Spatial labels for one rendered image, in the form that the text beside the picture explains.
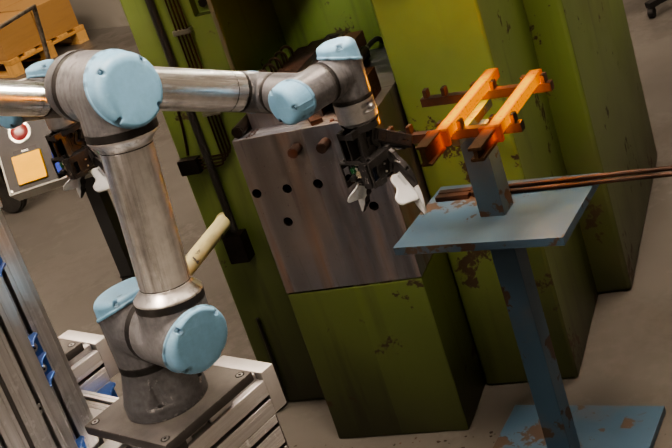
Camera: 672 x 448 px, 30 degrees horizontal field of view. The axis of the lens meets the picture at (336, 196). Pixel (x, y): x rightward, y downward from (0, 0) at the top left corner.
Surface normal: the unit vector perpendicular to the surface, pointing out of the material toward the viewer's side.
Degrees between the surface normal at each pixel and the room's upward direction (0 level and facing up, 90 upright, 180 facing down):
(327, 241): 90
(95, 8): 90
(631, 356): 0
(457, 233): 0
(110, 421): 0
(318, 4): 90
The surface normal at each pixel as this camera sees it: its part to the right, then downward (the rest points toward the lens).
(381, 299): -0.30, 0.44
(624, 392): -0.29, -0.88
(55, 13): 0.69, 0.07
